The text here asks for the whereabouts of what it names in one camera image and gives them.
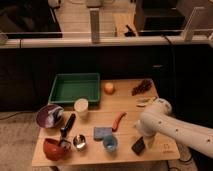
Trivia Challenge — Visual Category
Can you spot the black eraser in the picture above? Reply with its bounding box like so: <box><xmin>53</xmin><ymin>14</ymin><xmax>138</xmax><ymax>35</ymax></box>
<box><xmin>131</xmin><ymin>137</ymin><xmax>145</xmax><ymax>155</ymax></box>

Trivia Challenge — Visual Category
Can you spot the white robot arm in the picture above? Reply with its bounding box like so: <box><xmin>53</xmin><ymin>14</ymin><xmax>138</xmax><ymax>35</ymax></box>
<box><xmin>136</xmin><ymin>98</ymin><xmax>213</xmax><ymax>158</ymax></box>

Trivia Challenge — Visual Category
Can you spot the orange carrot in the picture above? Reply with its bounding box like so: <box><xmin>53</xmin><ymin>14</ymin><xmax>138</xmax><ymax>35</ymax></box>
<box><xmin>112</xmin><ymin>112</ymin><xmax>126</xmax><ymax>132</ymax></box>

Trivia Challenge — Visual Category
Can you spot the yellow banana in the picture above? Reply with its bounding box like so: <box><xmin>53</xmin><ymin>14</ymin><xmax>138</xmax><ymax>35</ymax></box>
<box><xmin>136</xmin><ymin>97</ymin><xmax>156</xmax><ymax>107</ymax></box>

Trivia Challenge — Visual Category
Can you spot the blue glass cup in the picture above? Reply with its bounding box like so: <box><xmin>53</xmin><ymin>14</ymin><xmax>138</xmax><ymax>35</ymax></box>
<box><xmin>103</xmin><ymin>135</ymin><xmax>118</xmax><ymax>152</ymax></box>

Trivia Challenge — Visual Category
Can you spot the blue sponge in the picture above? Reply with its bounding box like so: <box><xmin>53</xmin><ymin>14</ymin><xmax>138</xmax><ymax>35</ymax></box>
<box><xmin>93</xmin><ymin>127</ymin><xmax>112</xmax><ymax>141</ymax></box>

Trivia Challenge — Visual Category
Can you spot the purple grape bunch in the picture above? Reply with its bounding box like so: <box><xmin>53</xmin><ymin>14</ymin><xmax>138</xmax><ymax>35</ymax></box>
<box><xmin>131</xmin><ymin>79</ymin><xmax>152</xmax><ymax>96</ymax></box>

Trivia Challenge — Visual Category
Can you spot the orange fruit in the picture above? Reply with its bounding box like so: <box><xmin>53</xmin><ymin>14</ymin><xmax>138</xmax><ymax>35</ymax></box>
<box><xmin>104</xmin><ymin>82</ymin><xmax>115</xmax><ymax>95</ymax></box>

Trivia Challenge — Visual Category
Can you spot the small metal cup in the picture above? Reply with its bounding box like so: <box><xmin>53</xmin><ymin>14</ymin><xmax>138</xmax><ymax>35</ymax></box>
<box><xmin>73</xmin><ymin>134</ymin><xmax>86</xmax><ymax>150</ymax></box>

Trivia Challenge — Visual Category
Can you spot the white cup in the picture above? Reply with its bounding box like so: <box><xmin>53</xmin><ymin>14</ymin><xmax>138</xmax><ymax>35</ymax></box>
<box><xmin>74</xmin><ymin>98</ymin><xmax>89</xmax><ymax>118</ymax></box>

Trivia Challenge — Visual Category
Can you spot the red bowl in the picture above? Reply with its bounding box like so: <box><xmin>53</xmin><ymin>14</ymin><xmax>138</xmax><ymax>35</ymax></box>
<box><xmin>43</xmin><ymin>138</ymin><xmax>71</xmax><ymax>161</ymax></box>

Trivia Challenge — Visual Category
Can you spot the green plastic tray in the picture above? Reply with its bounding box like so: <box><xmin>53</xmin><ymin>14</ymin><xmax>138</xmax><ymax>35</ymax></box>
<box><xmin>48</xmin><ymin>73</ymin><xmax>101</xmax><ymax>105</ymax></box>

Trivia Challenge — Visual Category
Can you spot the purple white bowl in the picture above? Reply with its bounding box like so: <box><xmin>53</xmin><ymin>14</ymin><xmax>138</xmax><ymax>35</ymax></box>
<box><xmin>36</xmin><ymin>104</ymin><xmax>64</xmax><ymax>128</ymax></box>

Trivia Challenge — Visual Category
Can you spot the black object on far desk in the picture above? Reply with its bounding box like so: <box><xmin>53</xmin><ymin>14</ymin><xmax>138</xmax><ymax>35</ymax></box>
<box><xmin>124</xmin><ymin>25</ymin><xmax>136</xmax><ymax>37</ymax></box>

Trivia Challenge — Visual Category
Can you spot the black handled tool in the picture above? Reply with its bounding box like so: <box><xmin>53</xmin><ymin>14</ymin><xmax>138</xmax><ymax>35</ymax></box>
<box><xmin>60</xmin><ymin>113</ymin><xmax>76</xmax><ymax>138</ymax></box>

